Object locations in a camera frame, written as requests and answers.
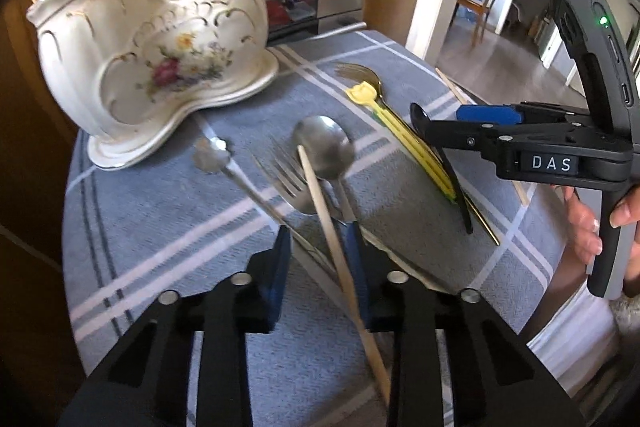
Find gold fork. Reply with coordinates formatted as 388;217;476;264
334;63;501;247

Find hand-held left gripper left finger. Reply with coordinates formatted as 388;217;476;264
57;224;293;427

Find oven drawer handle bar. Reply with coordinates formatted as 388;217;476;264
320;21;368;38

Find person's right hand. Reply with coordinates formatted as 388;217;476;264
560;186;640;265

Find yellow tulip-handled utensil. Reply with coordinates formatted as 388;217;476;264
346;82;458;202

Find silver flower-shaped spoon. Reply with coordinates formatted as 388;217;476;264
192;137;346;283

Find grey plaid tablecloth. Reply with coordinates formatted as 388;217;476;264
62;29;568;427

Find black spoon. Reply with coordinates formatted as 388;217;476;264
409;102;475;235

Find silver fork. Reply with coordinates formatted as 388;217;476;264
270;137;451;295

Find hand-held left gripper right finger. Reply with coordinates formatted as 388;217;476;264
342;219;586;427

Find white floral ceramic utensil holder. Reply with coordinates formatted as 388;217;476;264
26;0;280;168

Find large silver spoon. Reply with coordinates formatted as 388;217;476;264
291;115;358;225

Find person's white shirt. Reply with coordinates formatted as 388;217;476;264
527;287;623;395

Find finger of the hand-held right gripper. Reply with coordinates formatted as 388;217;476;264
420;119;503;158
456;102;590;128

